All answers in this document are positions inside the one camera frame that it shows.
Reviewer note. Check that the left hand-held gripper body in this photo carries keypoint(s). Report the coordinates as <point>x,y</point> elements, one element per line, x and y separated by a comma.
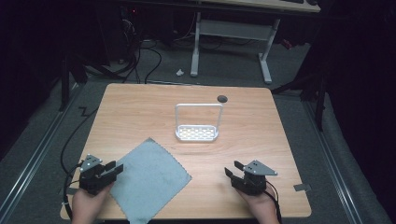
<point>93,179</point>

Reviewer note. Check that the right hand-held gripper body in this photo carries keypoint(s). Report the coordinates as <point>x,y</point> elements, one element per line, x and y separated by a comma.
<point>253,182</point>

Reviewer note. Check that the grey cloth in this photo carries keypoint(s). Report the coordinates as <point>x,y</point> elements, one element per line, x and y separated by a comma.
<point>149,180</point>

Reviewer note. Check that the person's right hand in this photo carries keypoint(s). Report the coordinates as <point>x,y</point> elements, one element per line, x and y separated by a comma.
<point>263,207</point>

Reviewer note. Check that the person's left hand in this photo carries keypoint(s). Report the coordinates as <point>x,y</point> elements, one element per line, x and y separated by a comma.
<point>87,207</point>

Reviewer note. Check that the grey tape strip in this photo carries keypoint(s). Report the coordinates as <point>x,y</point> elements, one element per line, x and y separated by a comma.
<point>71,191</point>
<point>302,187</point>

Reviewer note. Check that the black metal stand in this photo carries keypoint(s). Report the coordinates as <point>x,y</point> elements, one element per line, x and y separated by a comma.
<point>319,93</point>
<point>67,81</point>

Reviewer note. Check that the crumpled white paper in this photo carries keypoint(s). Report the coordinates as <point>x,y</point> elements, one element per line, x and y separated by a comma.
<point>180,72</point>

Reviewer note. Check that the white-legged desk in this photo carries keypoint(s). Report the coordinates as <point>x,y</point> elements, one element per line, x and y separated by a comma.
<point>233,29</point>

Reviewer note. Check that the black keyboard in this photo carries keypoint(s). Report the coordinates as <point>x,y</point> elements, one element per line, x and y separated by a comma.
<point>292,1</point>

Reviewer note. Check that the black computer mouse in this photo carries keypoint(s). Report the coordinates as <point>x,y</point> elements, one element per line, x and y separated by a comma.
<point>312,2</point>

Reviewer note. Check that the aluminium floor rail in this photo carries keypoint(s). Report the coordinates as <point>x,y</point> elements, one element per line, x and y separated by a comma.
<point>34,155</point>
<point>334,161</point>

